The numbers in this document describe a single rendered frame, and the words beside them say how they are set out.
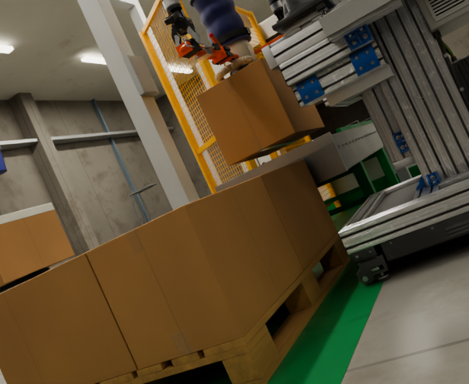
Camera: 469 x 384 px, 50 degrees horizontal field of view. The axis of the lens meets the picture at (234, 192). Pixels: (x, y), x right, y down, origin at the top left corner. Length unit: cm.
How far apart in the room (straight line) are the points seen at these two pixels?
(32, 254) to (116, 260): 194
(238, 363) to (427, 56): 134
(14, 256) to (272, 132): 179
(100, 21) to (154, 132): 90
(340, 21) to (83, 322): 132
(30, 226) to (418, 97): 250
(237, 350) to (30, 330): 78
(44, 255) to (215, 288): 223
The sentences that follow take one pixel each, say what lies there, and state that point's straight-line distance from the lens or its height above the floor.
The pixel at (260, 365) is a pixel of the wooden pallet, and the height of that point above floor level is 5.
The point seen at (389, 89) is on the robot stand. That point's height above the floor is 64.
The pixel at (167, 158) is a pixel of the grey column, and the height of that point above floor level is 98.
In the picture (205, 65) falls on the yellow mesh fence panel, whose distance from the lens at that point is 361.
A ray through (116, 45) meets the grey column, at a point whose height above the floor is 188.
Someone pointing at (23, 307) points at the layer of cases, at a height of 47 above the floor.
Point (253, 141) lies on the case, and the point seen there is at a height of 73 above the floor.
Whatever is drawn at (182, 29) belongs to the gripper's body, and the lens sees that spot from 238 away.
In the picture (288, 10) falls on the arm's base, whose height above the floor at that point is 107.
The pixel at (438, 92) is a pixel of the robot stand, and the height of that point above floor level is 55.
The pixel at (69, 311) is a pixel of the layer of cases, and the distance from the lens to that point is 177.
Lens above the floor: 49
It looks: 1 degrees up
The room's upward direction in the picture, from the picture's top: 25 degrees counter-clockwise
